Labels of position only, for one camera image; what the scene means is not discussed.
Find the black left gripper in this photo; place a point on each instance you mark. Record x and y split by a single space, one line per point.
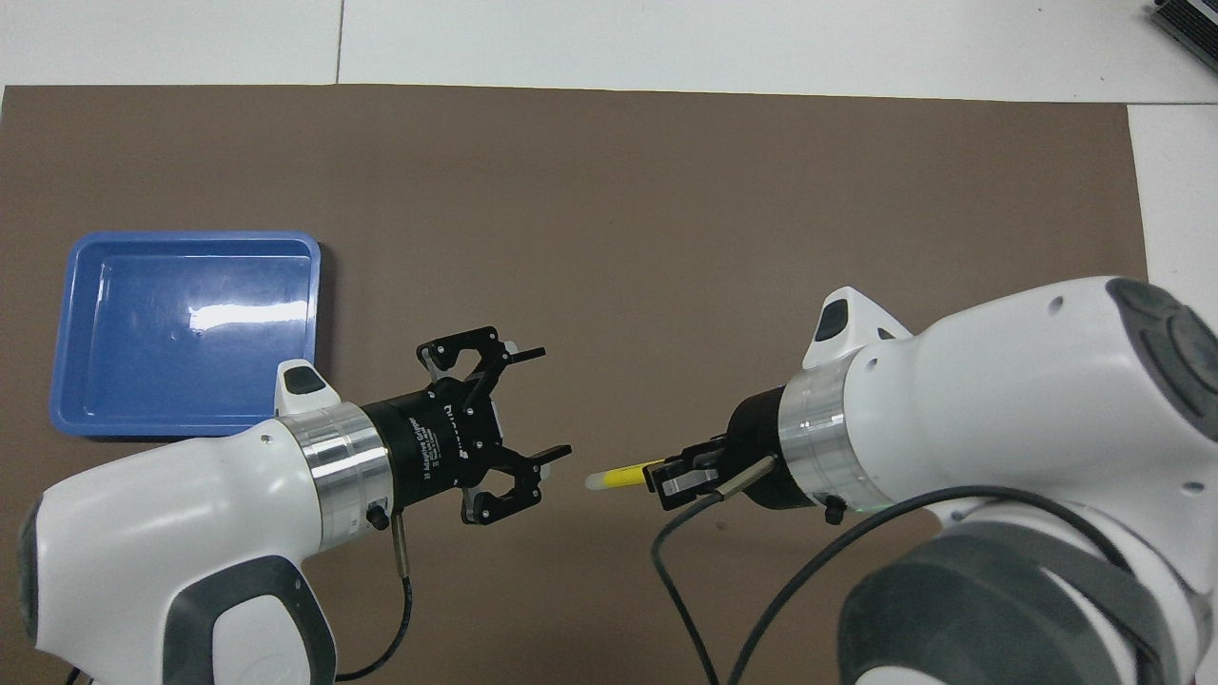
428 447

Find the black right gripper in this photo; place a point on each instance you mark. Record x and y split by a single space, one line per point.
756 438

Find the yellow pen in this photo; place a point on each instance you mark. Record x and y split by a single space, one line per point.
623 475

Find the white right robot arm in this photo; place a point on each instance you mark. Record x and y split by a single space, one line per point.
999 409

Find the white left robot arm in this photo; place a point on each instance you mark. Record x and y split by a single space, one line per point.
190 514

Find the blue plastic tray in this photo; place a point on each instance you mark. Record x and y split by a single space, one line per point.
190 333

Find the brown table mat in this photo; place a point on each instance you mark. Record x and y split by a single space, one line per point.
609 238

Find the grey ribbed device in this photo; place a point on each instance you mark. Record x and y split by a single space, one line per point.
1189 29

